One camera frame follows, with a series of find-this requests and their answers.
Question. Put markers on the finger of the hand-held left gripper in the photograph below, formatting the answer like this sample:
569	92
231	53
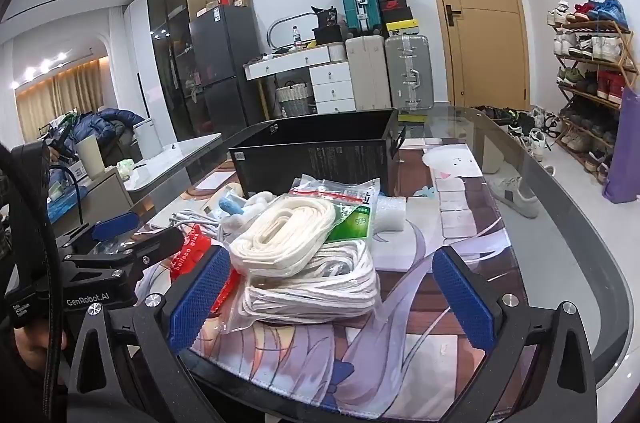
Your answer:
116	224
162	245

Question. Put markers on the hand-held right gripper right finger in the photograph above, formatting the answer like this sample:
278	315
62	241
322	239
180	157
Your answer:
465	298

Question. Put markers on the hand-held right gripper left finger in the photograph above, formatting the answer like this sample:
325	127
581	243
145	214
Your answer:
200	298

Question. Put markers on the green white plastic packet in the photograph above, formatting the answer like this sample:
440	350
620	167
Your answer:
350	218

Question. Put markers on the black cardboard box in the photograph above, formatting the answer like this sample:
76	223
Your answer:
310	153

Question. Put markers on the person's left hand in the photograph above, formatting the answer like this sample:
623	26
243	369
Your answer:
27	344

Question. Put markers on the red plastic packet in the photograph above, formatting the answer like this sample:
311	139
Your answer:
187	253

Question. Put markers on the grey side cabinet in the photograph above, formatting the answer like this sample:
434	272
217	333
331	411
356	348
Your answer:
95	198

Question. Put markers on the small pale green toy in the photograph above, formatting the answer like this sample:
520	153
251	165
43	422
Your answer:
125	169

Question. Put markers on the beige cup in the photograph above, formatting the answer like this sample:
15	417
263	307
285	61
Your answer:
89	155

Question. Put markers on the marble top low table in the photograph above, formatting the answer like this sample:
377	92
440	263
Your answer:
170	158

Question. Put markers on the printed desk mat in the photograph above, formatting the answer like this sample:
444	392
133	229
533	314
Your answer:
450	213

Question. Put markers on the small white cabinet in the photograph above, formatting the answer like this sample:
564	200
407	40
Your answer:
150	137

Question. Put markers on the blue down jacket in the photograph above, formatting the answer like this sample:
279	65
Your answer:
105	125

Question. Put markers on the white sneaker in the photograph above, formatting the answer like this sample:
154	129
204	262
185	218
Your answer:
515	194

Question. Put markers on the beige curtains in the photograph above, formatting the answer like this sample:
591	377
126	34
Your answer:
60	95

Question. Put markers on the dark glass cabinet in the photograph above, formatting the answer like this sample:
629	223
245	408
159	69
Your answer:
170	53

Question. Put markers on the pile of dark shoes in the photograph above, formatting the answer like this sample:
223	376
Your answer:
520	123

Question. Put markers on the dark grey refrigerator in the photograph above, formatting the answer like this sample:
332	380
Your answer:
225	63

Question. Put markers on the wicker basket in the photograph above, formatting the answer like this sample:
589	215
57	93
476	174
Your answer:
295	100

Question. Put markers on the purple bag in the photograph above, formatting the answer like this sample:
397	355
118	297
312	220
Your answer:
622	153

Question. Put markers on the silver suitcase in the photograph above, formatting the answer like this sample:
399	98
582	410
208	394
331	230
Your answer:
410	70

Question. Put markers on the flat cardboard box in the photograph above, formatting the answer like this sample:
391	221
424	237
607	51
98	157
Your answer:
207	7

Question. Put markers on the white drawer dresser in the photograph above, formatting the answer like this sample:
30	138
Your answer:
330	78

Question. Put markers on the beige suitcase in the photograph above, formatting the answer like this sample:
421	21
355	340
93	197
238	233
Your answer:
367	73

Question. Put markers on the clear water bottle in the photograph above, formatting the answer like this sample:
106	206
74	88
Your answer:
296	38

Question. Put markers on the oval mirror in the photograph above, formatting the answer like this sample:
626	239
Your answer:
280	23

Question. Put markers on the tan wooden door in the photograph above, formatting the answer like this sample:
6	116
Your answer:
480	28

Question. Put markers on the black bag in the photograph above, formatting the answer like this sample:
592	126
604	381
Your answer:
327	25

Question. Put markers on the yellow black shoebox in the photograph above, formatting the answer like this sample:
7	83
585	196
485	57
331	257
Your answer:
401	28

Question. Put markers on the wooden shoe rack with shoes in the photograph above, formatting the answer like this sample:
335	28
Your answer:
595	48

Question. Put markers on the black red-logo shoebox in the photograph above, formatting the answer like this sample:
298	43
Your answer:
396	9

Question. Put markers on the teal suitcase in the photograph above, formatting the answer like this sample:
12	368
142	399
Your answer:
356	0

